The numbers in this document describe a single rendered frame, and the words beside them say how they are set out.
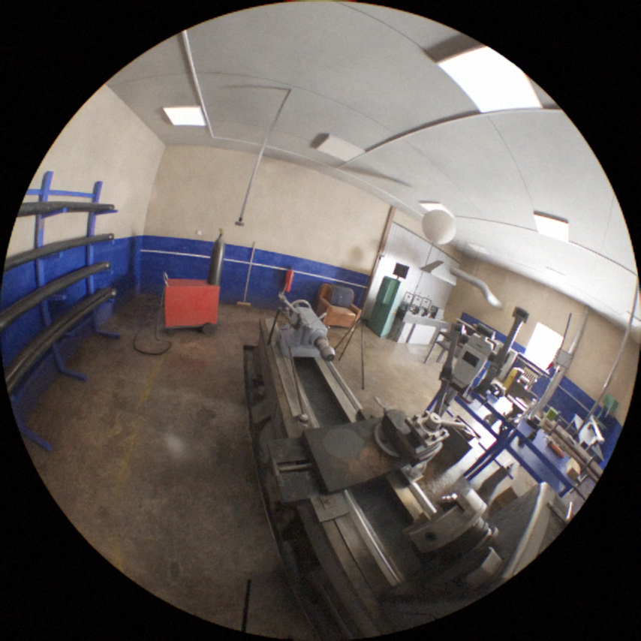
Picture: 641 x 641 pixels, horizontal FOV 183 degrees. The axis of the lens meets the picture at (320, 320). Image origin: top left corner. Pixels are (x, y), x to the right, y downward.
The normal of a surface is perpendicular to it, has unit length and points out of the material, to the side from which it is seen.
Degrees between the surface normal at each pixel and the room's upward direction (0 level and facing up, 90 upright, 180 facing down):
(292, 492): 0
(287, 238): 90
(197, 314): 90
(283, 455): 0
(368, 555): 0
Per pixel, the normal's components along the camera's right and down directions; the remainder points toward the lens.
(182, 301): 0.63, 0.43
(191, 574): 0.26, -0.90
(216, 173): 0.34, 0.42
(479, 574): -0.41, -0.74
